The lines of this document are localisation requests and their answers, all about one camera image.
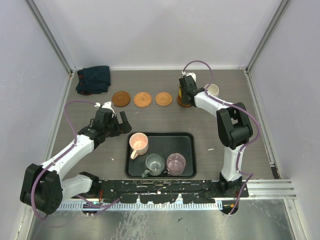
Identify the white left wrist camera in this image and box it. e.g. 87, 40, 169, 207
94, 101, 116, 117

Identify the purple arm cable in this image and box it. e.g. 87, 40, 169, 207
181, 60, 262, 216
31, 100, 121, 221

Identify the pink ceramic mug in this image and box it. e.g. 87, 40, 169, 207
129, 132, 149, 160

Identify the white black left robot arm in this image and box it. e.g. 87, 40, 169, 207
20, 108, 132, 215

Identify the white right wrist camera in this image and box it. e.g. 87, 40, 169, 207
181, 71, 197, 82

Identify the black mounting base plate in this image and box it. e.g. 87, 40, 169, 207
80, 179, 249, 204

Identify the woven rattan coaster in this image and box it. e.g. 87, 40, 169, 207
155, 92, 173, 107
133, 92, 152, 108

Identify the cream ceramic mug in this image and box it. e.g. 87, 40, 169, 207
204, 83, 220, 98

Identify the brown wooden coaster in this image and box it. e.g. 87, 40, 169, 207
111, 91, 131, 107
176, 95, 191, 108

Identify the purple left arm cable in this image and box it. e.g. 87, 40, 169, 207
31, 100, 121, 221

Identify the black plastic tray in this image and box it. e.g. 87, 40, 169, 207
124, 132, 197, 179

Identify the white slotted cable duct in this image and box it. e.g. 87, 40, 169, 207
57, 200, 223, 211

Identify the grey ceramic mug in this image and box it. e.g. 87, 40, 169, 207
141, 153, 165, 178

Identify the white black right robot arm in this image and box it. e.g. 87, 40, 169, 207
179, 75, 253, 197

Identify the dark blue folded cloth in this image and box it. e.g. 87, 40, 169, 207
75, 65, 111, 96

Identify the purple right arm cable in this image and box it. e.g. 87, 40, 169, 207
181, 60, 262, 216

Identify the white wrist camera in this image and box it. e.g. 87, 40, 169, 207
181, 71, 197, 82
94, 101, 116, 117

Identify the mauve ceramic mug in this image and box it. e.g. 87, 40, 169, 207
166, 153, 186, 176

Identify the yellow ceramic mug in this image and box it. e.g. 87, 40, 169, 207
178, 84, 182, 98

